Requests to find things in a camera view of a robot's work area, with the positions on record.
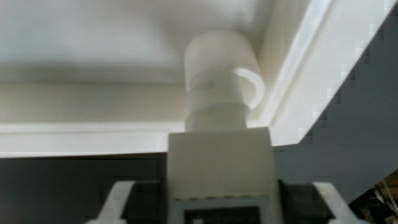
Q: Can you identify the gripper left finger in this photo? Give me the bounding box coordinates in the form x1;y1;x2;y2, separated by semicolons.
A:
84;180;164;224

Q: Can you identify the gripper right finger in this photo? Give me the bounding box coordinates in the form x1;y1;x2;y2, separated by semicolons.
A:
280;181;363;224

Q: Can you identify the white table leg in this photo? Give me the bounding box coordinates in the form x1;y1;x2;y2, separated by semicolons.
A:
168;30;283;224

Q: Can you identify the white square tabletop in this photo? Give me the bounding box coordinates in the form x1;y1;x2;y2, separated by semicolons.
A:
0;0;398;158

